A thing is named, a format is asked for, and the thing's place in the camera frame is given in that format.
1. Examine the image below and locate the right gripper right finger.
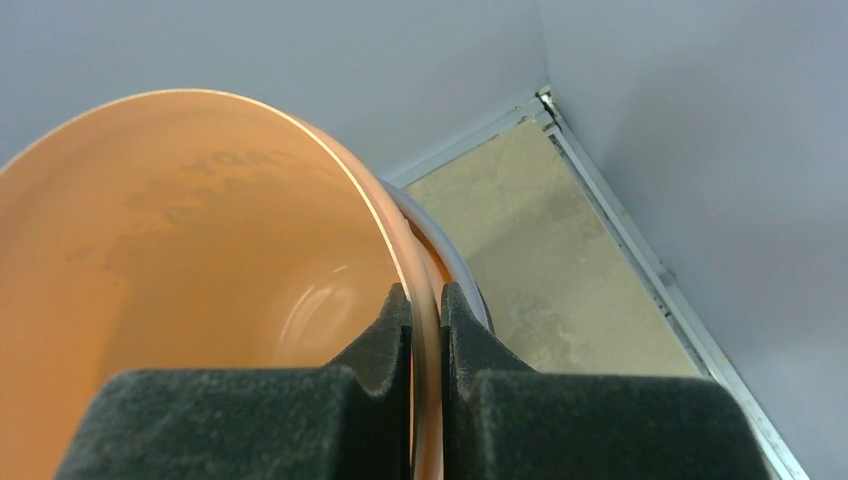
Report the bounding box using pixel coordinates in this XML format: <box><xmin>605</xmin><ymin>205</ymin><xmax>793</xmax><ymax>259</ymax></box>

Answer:
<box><xmin>441</xmin><ymin>283</ymin><xmax>769</xmax><ymax>479</ymax></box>

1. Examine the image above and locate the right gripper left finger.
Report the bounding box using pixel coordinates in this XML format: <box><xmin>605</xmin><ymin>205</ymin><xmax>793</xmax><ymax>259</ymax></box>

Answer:
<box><xmin>56</xmin><ymin>285</ymin><xmax>411</xmax><ymax>479</ymax></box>

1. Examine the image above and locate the grey plastic bucket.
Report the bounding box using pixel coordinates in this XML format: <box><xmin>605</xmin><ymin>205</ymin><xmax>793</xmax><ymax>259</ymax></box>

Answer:
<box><xmin>381</xmin><ymin>180</ymin><xmax>494</xmax><ymax>334</ymax></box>

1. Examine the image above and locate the orange plastic bucket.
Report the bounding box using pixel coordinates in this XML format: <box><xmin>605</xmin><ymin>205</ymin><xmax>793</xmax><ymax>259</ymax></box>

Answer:
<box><xmin>1</xmin><ymin>89</ymin><xmax>452</xmax><ymax>479</ymax></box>

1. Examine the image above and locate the aluminium frame rail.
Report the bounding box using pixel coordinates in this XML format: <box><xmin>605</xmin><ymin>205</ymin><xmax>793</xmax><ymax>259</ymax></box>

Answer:
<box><xmin>384</xmin><ymin>88</ymin><xmax>805</xmax><ymax>479</ymax></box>

